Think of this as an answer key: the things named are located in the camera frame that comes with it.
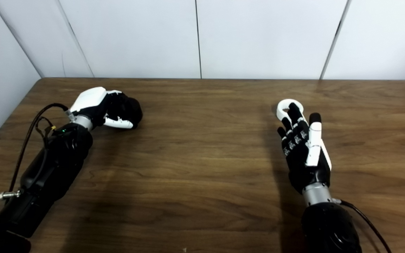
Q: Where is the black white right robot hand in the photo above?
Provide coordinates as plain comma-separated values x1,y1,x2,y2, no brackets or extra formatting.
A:
277,103,332,194

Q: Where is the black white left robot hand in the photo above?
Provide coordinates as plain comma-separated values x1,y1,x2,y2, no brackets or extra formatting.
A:
70,87,143,129

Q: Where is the white toothed ring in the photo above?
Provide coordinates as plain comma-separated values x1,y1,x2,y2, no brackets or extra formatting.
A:
276,99,304,122

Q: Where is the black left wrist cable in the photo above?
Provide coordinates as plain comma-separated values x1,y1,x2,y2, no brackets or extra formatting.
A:
0,103,76,201

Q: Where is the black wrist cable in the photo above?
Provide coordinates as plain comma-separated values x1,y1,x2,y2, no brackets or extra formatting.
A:
333,199,393,253
0,103,76,201

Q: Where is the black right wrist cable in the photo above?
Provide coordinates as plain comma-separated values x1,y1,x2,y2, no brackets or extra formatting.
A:
333,199,393,253

